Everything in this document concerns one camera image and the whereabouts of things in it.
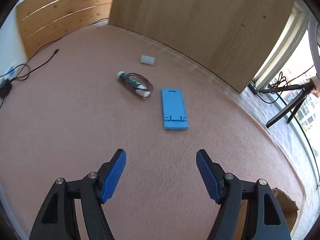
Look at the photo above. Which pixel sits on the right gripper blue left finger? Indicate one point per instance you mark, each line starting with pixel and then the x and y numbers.
pixel 110 174

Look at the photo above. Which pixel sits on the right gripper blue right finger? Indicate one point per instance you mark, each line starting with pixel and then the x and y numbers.
pixel 212 176

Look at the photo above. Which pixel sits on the blue phone stand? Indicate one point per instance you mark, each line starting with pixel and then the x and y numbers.
pixel 173 109

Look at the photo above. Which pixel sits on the cardboard box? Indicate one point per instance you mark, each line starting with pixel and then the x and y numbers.
pixel 287 205

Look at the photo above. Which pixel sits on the green white glue stick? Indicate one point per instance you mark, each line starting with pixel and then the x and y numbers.
pixel 137 83

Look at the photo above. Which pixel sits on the white eraser block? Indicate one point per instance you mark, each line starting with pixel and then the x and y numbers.
pixel 145 59

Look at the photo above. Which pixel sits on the black power strip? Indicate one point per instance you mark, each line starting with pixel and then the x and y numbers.
pixel 253 88

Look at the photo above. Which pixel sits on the black plug adapter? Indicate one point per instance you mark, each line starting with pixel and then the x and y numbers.
pixel 5 88

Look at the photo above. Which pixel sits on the white power strip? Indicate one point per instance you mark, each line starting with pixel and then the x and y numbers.
pixel 9 73

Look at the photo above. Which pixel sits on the large oak wood board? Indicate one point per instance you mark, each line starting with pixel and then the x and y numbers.
pixel 231 38

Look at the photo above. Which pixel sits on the pine slat headboard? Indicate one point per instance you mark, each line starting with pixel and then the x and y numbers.
pixel 43 21

